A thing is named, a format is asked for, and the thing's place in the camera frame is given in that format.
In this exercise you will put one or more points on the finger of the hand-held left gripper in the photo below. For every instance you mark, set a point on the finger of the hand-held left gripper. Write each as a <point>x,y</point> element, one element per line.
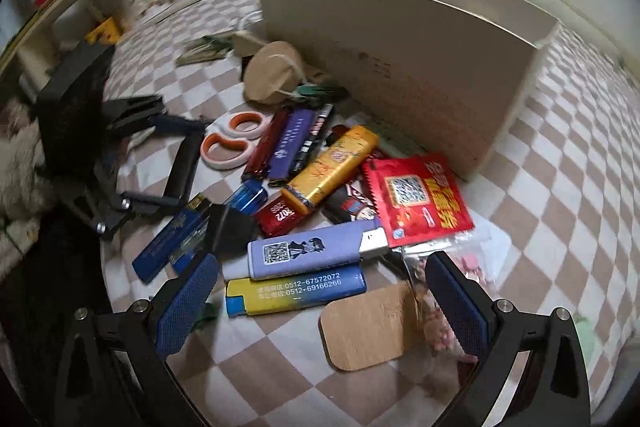
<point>175,124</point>
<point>182,167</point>

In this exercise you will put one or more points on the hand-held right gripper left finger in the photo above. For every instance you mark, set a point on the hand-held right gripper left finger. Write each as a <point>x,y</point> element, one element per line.
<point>187,307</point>

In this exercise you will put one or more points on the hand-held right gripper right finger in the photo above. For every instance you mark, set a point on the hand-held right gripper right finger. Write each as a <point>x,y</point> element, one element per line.
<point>457,307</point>

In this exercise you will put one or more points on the orange and white scissors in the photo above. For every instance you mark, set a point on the orange and white scissors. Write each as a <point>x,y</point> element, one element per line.
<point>226,164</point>

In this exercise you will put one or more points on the red foil packet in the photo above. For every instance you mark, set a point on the red foil packet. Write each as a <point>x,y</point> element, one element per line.
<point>425,207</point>

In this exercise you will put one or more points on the round wooden box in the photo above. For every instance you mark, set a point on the round wooden box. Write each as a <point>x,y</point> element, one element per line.
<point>270,72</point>

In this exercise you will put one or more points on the lavender lighter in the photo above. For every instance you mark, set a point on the lavender lighter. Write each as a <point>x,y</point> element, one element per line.
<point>310,249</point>

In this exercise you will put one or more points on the white cardboard box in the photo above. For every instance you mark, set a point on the white cardboard box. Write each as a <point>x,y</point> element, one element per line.
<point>425,72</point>

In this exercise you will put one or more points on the person's left forearm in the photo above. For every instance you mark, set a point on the person's left forearm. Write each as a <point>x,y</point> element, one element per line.
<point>17,167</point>

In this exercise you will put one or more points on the clear bag of pink beads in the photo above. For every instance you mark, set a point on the clear bag of pink beads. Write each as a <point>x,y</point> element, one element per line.
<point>475,269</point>

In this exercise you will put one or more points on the dark blue lighter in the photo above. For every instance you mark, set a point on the dark blue lighter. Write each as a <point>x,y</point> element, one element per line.
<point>167,242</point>

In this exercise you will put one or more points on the clear blue lighter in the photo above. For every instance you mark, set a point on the clear blue lighter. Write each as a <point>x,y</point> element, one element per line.
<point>247,197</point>

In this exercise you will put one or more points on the small black cube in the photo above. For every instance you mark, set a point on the small black cube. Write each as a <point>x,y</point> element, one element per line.
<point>227,227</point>

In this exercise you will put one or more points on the clear packet with green plants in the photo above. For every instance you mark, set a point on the clear packet with green plants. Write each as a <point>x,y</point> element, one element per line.
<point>202,52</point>

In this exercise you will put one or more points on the dark red lighter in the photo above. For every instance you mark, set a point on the dark red lighter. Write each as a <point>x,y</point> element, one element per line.
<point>265,144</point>

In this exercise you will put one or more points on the yellow box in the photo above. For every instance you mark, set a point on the yellow box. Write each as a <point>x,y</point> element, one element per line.
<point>105,32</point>

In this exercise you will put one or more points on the rounded wooden tag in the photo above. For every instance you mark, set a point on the rounded wooden tag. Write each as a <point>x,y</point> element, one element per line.
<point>370,332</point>

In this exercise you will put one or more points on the red lighter with white print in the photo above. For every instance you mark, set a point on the red lighter with white print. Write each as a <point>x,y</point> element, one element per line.
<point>277,218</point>

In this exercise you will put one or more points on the tan wooden block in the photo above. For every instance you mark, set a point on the tan wooden block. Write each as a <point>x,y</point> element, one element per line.
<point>247,43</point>

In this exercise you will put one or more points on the purple lighter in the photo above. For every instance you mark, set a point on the purple lighter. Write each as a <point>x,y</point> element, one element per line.
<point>290,144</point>

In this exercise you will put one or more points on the blue and yellow lighter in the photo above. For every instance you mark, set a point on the blue and yellow lighter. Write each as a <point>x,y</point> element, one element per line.
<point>300,289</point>

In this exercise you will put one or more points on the mint green pouch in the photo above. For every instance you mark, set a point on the mint green pouch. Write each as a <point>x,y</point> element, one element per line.
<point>582,332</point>

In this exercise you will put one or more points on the black striped lighter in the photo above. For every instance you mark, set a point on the black striped lighter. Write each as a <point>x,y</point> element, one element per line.
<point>312,137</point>

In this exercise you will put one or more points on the green clip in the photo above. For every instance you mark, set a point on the green clip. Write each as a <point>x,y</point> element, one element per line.
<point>312,93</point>

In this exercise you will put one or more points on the black cartoon print lighter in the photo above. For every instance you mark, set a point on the black cartoon print lighter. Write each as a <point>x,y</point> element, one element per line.
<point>350,207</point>

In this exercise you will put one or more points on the yellow orange lighter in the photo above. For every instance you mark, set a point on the yellow orange lighter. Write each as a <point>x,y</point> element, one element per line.
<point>330,167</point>

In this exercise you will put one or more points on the checkered bed sheet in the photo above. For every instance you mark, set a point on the checkered bed sheet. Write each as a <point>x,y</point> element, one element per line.
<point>550,157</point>

